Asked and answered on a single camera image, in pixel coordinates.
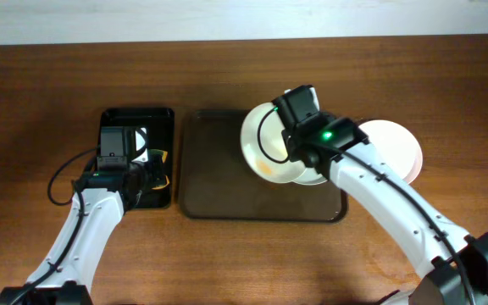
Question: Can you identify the white plate with ketchup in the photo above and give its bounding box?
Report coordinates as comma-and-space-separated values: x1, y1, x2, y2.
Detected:
293, 168, 327, 186

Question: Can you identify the yellow green scrub sponge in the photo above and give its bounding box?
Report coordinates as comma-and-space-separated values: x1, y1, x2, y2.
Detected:
149, 149, 169, 190

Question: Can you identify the cream plate with ketchup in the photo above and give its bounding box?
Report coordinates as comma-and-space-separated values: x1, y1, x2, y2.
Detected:
240, 103, 306, 184

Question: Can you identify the pink plate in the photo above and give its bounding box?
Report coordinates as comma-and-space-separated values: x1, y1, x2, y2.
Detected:
359, 119, 424, 184

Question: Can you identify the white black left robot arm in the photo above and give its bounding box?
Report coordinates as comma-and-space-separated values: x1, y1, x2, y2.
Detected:
0, 149, 169, 304

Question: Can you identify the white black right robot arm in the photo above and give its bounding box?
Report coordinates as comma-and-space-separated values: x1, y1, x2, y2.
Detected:
281, 113, 488, 305

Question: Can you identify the black plastic sponge tray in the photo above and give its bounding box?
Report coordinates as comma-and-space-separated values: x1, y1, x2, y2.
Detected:
99, 108, 175, 210

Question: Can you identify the brown serving tray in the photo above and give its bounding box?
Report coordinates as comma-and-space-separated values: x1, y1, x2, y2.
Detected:
178, 110, 349, 223

